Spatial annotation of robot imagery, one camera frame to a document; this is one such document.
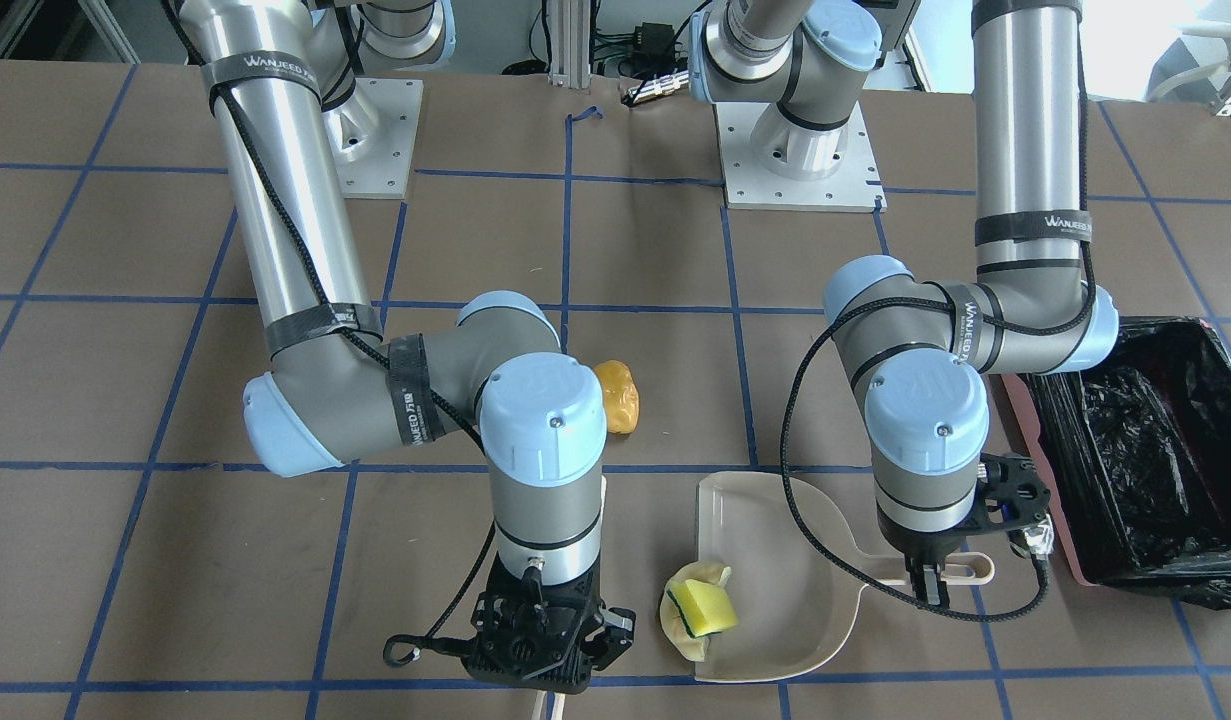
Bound orange potato toy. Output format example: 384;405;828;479
593;359;641;436

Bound yellow green sponge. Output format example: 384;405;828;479
666;578;740;638

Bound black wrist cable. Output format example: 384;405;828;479
780;20;1101;623

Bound bin with black bag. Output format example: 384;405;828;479
1003;316;1231;610

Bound beige plastic dustpan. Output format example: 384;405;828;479
694;471;987;683

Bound beige dumpling toy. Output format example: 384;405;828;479
659;561;739;662

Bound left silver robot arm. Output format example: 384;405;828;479
824;1;1119;612

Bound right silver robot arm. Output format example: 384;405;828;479
162;1;635;694

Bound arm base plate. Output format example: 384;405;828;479
714;102;888;213
323;78;423;201

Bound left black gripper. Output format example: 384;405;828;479
880;454;1054;609

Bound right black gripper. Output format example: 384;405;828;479
460;559;636;694

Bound aluminium frame post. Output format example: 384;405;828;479
542;1;595;92

